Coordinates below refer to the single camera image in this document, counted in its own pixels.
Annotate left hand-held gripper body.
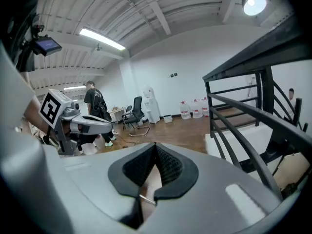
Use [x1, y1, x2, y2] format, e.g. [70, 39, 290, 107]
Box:
[39, 88, 82, 156]

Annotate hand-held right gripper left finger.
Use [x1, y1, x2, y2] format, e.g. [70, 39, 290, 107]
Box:
[60, 142, 156, 220]

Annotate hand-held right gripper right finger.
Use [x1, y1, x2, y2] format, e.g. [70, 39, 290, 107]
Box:
[138, 142, 283, 234]

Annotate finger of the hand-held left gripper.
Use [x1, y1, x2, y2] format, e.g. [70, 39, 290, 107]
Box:
[70, 115, 113, 135]

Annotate person's left forearm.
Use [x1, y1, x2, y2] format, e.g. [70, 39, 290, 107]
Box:
[23, 98, 50, 137]

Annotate light wooden desk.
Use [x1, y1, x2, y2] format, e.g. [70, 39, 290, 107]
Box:
[109, 107, 125, 123]

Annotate black office chair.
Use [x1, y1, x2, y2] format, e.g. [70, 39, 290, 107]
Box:
[121, 96, 150, 137]

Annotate white water dispenser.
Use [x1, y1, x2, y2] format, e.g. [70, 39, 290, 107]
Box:
[142, 85, 161, 124]

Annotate black monitor screen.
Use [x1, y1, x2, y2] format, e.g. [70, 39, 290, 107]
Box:
[32, 35, 63, 57]

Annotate clear water jug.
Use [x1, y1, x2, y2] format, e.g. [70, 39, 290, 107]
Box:
[179, 101, 192, 120]
[191, 98, 203, 119]
[201, 97, 210, 117]

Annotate black metal railing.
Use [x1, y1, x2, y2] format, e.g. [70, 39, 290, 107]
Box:
[202, 15, 312, 202]

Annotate round ceiling lamp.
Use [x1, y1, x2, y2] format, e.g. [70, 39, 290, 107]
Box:
[241, 0, 268, 17]

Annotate floor cable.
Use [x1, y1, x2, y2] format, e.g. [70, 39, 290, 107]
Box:
[114, 130, 137, 149]

